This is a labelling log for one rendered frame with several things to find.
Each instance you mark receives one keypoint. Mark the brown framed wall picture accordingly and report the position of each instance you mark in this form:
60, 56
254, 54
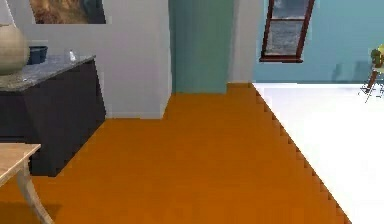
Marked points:
66, 10

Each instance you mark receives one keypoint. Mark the dark red framed window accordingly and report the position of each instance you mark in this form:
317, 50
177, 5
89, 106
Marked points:
286, 31

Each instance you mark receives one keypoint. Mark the black cabinet with marble top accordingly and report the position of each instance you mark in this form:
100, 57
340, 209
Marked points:
63, 110

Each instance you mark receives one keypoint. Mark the beige round vase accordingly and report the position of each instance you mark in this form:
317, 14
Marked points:
11, 48

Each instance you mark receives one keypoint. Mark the light wooden table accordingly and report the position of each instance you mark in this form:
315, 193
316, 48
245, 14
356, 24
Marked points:
18, 163

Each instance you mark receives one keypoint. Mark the dark blue bowl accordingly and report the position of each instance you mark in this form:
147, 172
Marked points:
37, 54

